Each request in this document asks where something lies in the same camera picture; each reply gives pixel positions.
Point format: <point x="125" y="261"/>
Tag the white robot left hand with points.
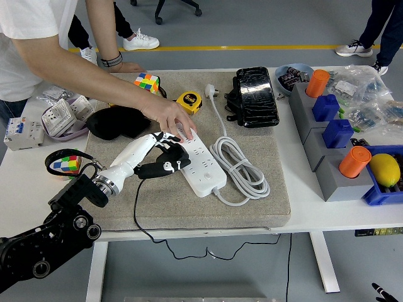
<point x="132" y="157"/>

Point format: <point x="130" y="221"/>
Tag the black electronic parts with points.
<point x="293" y="77"/>

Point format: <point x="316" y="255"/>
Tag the yellow lemon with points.
<point x="384" y="170"/>

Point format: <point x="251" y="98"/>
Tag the person's right hand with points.
<point x="170" y="116"/>

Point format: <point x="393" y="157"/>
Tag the black table control panel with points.
<point x="362" y="232"/>

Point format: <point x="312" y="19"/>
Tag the clear bag white label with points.
<point x="356" y="81"/>

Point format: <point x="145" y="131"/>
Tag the white socket module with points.
<point x="58" y="118"/>
<point x="82" y="108"/>

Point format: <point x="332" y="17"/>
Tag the blue plastic bin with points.
<point x="378" y="196"/>

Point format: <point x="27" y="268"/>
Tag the person's left hand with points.
<point x="132" y="67"/>

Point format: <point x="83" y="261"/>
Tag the large colourful puzzle cube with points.
<point x="148" y="83"/>

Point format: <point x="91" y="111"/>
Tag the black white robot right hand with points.
<point x="382" y="292"/>

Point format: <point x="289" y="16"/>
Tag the light blue bowl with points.
<point x="279" y="75"/>

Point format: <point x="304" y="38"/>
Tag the white circuit breaker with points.
<point x="20" y="135"/>

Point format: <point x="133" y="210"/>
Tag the white table leg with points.
<point x="324" y="267"/>
<point x="96" y="273"/>

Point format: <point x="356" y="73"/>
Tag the grey-brown mat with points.
<point x="252" y="176"/>

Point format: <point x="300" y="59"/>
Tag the person's left forearm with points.
<point x="100" y="28"/>

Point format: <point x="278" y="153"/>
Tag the purple flat band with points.
<point x="74" y="136"/>

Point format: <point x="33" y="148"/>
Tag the grey slotted block holder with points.
<point x="343" y="190"/>

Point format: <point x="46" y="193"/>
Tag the white power strip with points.
<point x="207" y="176"/>

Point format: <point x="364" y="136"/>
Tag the clear bag blue parts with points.
<point x="363" y="114"/>

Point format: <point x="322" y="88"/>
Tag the person's right forearm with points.
<point x="94" y="75"/>

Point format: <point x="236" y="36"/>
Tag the small colourful puzzle cube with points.
<point x="67" y="165"/>

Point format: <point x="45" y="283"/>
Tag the clear bag brown parts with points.
<point x="394" y="111"/>

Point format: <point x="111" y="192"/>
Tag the orange cylinder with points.
<point x="317" y="82"/>
<point x="353" y="162"/>

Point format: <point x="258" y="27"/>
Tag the small metal clip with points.
<point x="280" y="96"/>

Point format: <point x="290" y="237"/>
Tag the small green clip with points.
<point x="341" y="110"/>
<point x="355" y="128"/>

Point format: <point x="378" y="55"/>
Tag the clear bag metal parts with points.
<point x="55" y="92"/>

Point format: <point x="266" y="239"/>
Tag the black cloth pouch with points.
<point x="110" y="122"/>

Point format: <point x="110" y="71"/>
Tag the black office chair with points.
<point x="189" y="4"/>

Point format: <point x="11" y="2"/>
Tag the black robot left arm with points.
<point x="28" y="248"/>

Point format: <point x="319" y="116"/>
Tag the black glossy cracked case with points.
<point x="258" y="97"/>

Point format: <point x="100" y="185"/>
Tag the person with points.
<point x="25" y="47"/>
<point x="141" y="42"/>
<point x="374" y="28"/>

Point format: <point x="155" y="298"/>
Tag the blue block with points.
<point x="325" y="108"/>
<point x="337" y="133"/>

